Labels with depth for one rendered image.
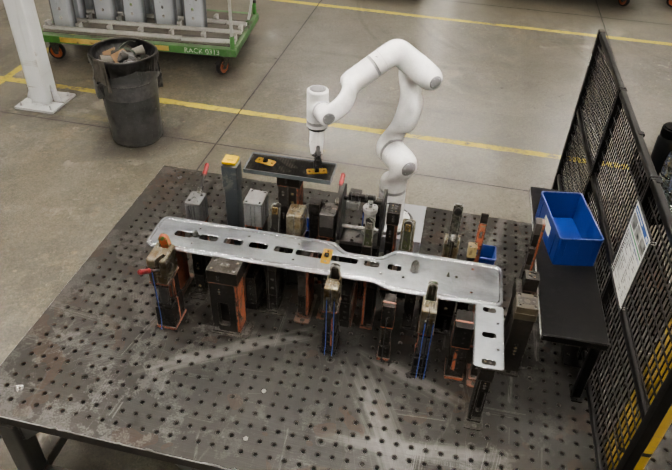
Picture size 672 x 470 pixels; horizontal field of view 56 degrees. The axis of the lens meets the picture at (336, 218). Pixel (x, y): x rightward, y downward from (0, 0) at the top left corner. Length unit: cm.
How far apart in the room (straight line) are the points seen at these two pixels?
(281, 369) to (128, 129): 302
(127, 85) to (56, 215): 105
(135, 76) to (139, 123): 40
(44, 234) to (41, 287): 50
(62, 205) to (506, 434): 332
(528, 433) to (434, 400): 34
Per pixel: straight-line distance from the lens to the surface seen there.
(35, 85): 590
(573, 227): 276
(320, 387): 240
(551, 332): 228
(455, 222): 245
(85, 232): 437
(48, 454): 299
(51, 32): 685
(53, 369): 262
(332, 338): 242
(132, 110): 497
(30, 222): 457
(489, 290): 240
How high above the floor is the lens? 260
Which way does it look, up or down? 38 degrees down
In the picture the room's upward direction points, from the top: 3 degrees clockwise
